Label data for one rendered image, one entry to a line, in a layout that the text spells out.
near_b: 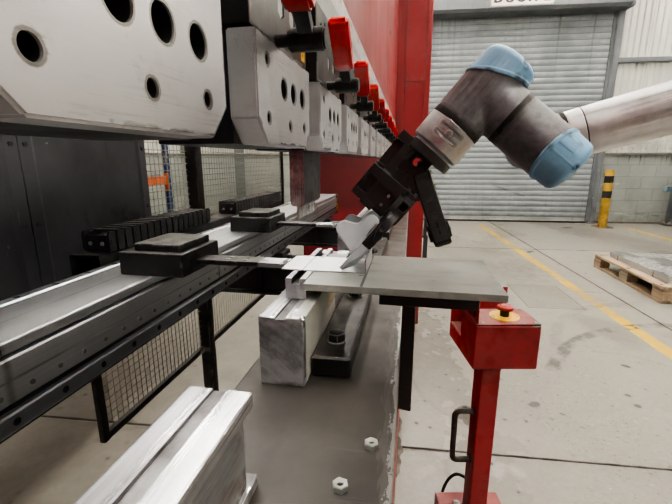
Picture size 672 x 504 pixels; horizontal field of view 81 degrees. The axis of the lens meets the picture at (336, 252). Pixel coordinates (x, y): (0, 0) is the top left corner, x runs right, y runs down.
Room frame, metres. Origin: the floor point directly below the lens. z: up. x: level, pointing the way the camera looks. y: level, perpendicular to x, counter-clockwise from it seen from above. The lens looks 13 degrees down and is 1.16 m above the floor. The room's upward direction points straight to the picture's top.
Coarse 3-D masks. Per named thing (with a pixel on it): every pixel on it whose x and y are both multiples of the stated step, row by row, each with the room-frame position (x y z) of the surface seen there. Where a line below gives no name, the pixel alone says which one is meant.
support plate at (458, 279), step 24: (384, 264) 0.61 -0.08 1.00; (408, 264) 0.61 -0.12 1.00; (432, 264) 0.61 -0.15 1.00; (456, 264) 0.61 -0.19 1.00; (480, 264) 0.61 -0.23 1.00; (312, 288) 0.51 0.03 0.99; (336, 288) 0.50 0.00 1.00; (360, 288) 0.50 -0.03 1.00; (384, 288) 0.49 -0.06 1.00; (408, 288) 0.49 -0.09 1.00; (432, 288) 0.49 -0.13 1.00; (456, 288) 0.49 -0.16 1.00; (480, 288) 0.49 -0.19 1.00
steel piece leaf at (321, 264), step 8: (368, 256) 0.59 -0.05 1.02; (312, 264) 0.60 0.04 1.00; (320, 264) 0.60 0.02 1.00; (328, 264) 0.60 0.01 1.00; (336, 264) 0.60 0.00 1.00; (360, 264) 0.60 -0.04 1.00; (368, 264) 0.59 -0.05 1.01; (336, 272) 0.56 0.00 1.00; (344, 272) 0.56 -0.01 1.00; (352, 272) 0.56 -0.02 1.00; (360, 272) 0.56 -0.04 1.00
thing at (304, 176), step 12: (300, 156) 0.55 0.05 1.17; (312, 156) 0.60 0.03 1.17; (300, 168) 0.55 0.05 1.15; (312, 168) 0.60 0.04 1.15; (300, 180) 0.55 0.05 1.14; (312, 180) 0.60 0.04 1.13; (300, 192) 0.55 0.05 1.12; (312, 192) 0.60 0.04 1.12; (300, 204) 0.55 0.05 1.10; (312, 204) 0.63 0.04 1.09; (300, 216) 0.56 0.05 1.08
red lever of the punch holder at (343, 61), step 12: (336, 24) 0.47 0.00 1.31; (348, 24) 0.47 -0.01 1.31; (336, 36) 0.48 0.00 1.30; (348, 36) 0.48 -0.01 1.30; (336, 48) 0.49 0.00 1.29; (348, 48) 0.49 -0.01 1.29; (336, 60) 0.50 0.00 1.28; (348, 60) 0.50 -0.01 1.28; (348, 72) 0.52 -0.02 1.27; (336, 84) 0.53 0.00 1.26; (348, 84) 0.53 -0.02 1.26
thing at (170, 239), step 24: (144, 240) 0.63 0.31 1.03; (168, 240) 0.63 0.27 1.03; (192, 240) 0.64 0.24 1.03; (216, 240) 0.70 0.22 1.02; (120, 264) 0.60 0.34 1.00; (144, 264) 0.59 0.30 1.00; (168, 264) 0.59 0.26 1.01; (192, 264) 0.61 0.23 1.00; (216, 264) 0.62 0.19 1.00; (240, 264) 0.61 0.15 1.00; (264, 264) 0.60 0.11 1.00
